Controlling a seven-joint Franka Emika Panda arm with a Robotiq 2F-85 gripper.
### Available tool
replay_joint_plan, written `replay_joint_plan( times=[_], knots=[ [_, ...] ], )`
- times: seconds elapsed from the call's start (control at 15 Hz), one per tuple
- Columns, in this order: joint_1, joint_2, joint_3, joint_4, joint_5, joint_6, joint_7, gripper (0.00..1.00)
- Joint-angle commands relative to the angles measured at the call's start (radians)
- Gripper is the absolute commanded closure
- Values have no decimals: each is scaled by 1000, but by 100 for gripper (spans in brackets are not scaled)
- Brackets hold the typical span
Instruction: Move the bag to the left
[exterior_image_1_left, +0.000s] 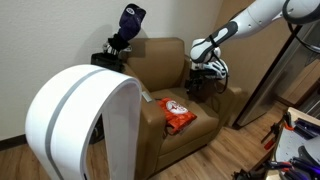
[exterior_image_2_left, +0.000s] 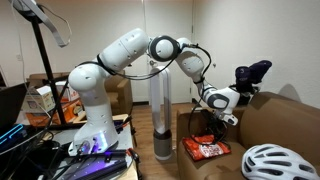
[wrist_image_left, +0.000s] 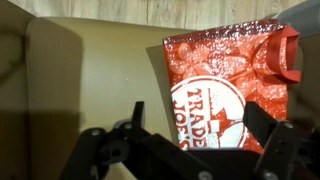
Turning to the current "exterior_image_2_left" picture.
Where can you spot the black clamp with orange grip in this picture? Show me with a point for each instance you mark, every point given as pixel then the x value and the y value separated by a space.
pixel 135 161

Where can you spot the black tripod stand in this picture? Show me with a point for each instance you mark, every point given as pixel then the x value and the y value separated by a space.
pixel 46 66

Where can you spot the white box with red print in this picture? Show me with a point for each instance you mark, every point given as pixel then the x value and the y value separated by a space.
pixel 68 91

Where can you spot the white cardboard box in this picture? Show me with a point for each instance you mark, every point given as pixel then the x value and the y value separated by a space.
pixel 39 98

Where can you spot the black laptop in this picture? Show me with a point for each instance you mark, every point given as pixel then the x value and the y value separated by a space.
pixel 11 106

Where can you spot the brown leather armchair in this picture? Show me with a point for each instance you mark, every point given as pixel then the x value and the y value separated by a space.
pixel 276 123

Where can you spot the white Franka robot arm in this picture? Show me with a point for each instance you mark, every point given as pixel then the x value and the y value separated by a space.
pixel 96 110

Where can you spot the black purple-lit controller box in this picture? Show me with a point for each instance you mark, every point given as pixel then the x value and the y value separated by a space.
pixel 96 165

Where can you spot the purple golf club headcover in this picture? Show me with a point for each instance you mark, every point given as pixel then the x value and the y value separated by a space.
pixel 253 71

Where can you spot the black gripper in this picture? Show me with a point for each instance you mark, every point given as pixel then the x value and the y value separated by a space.
pixel 217 126

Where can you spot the blue-lit black device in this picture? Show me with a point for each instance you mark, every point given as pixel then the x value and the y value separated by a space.
pixel 11 133

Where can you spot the white bicycle helmet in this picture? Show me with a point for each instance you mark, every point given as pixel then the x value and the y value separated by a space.
pixel 276 163

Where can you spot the white robot mounting table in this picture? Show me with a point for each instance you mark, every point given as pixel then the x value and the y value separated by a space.
pixel 66 140

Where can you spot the brown armchair with boxes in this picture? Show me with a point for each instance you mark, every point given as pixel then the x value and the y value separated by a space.
pixel 118 90

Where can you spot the orange snack bag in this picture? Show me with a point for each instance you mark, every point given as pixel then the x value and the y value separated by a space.
pixel 205 149

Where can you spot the orange cardboard box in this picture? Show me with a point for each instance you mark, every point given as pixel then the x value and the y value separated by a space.
pixel 70 111

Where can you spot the white bladeless tower fan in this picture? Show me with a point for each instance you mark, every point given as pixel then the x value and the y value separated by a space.
pixel 160 100

